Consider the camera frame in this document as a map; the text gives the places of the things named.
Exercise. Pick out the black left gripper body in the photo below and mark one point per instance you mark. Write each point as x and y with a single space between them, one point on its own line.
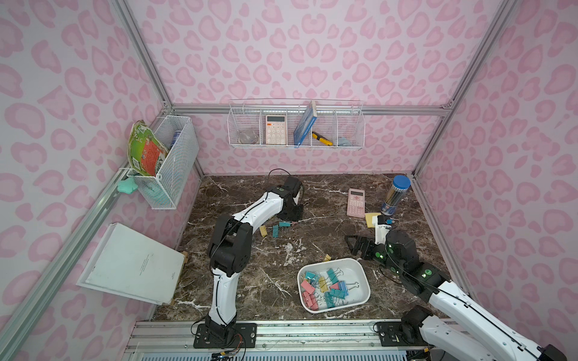
291 211

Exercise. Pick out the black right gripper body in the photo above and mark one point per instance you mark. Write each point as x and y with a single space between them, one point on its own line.
366 246

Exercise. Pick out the yellow binder clip cluster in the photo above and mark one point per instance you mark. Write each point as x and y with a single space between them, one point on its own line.
323 284

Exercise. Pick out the pink binder clip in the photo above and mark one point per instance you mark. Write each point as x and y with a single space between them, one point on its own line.
308 296

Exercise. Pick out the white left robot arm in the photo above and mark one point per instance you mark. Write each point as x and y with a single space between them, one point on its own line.
231 244

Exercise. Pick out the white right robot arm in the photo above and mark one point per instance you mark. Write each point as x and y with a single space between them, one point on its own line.
486 337

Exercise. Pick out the white storage tray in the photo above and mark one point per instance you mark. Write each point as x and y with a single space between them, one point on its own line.
348 285

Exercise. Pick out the teal binder clip near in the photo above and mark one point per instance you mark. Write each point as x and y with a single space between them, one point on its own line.
311 277

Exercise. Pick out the yellow sticky note pad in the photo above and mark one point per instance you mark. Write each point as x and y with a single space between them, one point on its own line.
371 219

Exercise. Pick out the pink calculator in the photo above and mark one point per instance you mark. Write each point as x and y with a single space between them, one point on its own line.
356 203

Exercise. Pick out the pencil jar blue lid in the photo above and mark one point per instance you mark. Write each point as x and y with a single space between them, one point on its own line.
400 186

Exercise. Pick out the yellow utility knife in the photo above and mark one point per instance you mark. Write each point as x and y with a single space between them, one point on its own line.
323 140

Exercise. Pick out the white calculator in shelf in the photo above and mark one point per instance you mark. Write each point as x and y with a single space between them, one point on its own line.
276 129

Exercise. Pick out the blue book in shelf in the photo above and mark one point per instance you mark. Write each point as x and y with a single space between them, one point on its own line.
305 124

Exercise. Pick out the white mesh side basket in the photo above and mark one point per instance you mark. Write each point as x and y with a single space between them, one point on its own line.
164 191

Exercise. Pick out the green red snack bag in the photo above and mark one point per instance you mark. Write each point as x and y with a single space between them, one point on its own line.
145 153

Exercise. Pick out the white paper pad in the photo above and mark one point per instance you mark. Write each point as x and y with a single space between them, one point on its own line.
127 263

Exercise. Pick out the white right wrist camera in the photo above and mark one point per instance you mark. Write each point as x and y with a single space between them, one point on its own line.
382 228

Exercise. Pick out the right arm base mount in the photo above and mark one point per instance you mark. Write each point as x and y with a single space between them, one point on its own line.
407 331

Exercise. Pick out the white wire wall shelf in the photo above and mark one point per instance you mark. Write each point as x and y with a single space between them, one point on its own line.
341 122

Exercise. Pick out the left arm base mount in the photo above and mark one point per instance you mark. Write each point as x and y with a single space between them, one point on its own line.
218 336

